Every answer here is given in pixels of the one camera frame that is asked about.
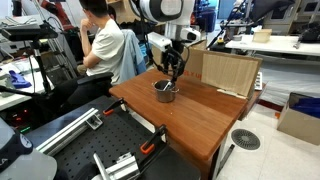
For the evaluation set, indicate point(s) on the silver metal pot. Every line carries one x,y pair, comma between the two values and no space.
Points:
165,95

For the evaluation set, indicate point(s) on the black computer case with lights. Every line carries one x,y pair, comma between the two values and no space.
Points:
20,119

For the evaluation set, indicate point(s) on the pale wooden box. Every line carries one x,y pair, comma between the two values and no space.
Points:
262,35

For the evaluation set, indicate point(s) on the black clamp with orange grip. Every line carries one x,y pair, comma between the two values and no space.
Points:
113,106
153,140

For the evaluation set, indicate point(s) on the black equipment on table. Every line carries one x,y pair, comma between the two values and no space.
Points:
310,33

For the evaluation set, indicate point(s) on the white background table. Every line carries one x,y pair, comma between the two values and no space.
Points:
273,46

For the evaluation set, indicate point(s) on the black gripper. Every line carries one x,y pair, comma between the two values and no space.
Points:
172,60

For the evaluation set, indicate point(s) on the brown cardboard sheet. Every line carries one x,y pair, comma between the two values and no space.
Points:
230,71

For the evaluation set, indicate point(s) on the red background robot arm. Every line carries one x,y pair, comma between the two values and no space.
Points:
58,13

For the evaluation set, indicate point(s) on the black camera tripod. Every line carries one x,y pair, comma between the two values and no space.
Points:
41,70

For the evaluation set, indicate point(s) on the black office chair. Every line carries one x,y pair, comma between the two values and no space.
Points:
96,78

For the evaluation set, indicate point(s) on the cardboard box with blue contents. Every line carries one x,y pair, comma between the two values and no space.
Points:
296,126

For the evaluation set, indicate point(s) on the blue cloth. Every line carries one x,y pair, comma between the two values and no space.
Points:
18,80

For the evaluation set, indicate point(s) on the short aluminium rail bracket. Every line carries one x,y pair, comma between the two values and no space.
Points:
120,168

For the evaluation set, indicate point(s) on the white side desk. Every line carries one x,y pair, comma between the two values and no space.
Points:
13,96

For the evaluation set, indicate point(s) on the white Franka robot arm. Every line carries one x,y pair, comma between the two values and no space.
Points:
160,10

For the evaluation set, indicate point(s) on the light blue jacket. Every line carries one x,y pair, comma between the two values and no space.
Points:
131,56

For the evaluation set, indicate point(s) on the black camera on stand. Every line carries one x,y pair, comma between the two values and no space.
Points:
30,31

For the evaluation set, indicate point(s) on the long aluminium rail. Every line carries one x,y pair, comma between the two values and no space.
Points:
66,131

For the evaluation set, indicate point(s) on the seated person in white shirt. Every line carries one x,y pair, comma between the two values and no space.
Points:
106,46

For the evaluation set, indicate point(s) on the black rod on floor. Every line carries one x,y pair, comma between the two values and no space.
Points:
226,158

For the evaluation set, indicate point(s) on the black perforated breadboard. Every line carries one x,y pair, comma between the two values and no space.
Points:
106,140

